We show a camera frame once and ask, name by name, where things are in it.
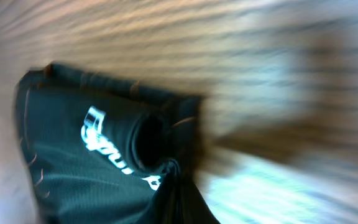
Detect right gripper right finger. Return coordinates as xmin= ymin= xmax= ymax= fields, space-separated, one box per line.
xmin=177 ymin=177 xmax=220 ymax=224

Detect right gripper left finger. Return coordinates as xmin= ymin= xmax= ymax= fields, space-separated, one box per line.
xmin=135 ymin=174 xmax=179 ymax=224

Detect black cycling jersey orange lines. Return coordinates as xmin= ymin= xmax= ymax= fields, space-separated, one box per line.
xmin=14 ymin=63 xmax=201 ymax=224

